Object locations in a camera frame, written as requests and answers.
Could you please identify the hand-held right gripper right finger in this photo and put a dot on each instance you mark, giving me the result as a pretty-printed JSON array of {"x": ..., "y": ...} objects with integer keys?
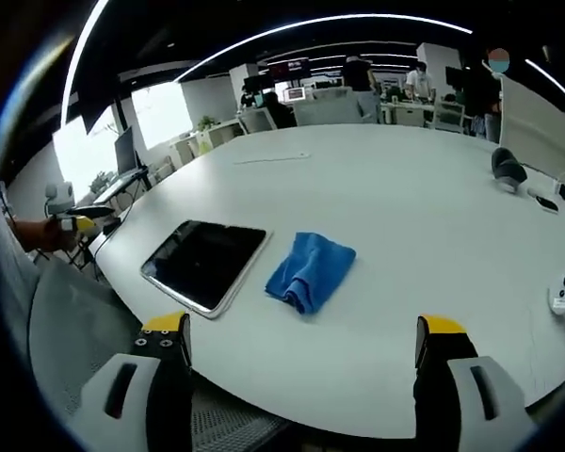
[{"x": 452, "y": 376}]

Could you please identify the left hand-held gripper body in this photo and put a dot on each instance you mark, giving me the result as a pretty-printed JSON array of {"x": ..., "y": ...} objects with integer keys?
[{"x": 58, "y": 200}]

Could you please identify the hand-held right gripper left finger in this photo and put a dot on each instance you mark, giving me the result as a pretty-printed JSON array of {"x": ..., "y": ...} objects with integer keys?
[{"x": 167, "y": 376}]

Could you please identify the black tablet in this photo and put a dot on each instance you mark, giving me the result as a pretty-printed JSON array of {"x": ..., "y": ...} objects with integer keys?
[{"x": 206, "y": 266}]

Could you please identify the blue cleaning cloth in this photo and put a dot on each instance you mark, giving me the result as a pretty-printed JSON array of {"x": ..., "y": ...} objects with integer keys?
[{"x": 311, "y": 270}]

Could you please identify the grey mesh office chair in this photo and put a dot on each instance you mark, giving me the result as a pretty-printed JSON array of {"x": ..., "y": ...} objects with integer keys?
[{"x": 122, "y": 348}]

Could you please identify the black computer monitor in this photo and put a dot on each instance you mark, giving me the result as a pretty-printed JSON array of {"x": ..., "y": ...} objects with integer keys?
[{"x": 124, "y": 150}]

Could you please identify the green potted plant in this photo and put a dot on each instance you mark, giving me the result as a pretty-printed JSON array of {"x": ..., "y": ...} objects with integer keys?
[{"x": 206, "y": 123}]

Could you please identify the white flat bar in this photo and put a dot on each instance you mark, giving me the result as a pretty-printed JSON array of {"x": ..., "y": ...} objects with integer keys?
[{"x": 272, "y": 157}]

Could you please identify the black smartphone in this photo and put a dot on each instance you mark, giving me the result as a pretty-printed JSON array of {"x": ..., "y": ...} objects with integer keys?
[{"x": 546, "y": 204}]

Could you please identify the beige partition board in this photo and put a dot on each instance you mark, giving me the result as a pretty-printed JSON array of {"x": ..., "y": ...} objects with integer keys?
[{"x": 537, "y": 127}]

